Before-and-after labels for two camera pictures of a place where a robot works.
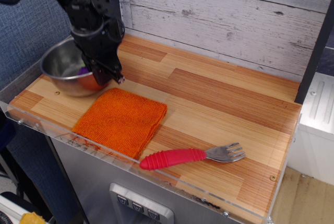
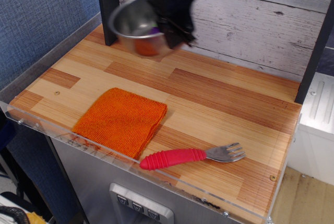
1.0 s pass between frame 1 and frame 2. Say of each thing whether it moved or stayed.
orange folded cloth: stayed
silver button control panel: stayed
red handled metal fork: stayed
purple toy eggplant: moved
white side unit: stayed
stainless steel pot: moved
